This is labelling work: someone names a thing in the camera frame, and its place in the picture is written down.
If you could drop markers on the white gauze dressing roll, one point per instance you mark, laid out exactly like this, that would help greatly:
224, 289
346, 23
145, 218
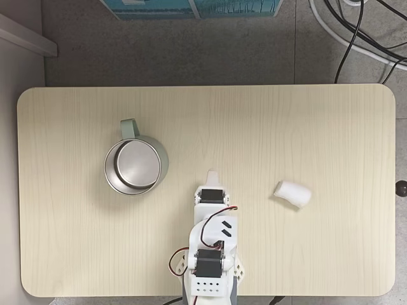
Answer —
293, 193

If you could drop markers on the green mug steel inside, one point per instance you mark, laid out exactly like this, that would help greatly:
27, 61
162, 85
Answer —
135, 165

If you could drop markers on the blue printed box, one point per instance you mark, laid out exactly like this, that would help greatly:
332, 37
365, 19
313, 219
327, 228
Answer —
194, 8

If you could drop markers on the black round knob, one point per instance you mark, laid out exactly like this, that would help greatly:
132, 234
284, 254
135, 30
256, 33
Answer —
401, 188

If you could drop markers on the grey ledge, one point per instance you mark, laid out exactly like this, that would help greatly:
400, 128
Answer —
28, 39

